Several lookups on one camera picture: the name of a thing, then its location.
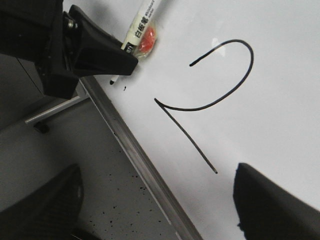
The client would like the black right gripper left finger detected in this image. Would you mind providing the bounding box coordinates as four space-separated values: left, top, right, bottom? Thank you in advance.
0 164 96 240

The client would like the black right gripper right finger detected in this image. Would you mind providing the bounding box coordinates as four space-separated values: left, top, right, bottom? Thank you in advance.
233 163 320 240

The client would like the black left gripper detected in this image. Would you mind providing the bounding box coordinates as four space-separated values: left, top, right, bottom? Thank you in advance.
0 0 138 100

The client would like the white black whiteboard marker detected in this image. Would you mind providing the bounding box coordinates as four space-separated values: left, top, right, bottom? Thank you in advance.
109 0 173 86

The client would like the white whiteboard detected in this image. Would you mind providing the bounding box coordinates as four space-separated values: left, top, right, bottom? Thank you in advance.
59 0 320 240

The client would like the silver metal stand bar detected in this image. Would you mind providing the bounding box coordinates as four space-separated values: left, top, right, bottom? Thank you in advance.
24 95 89 125

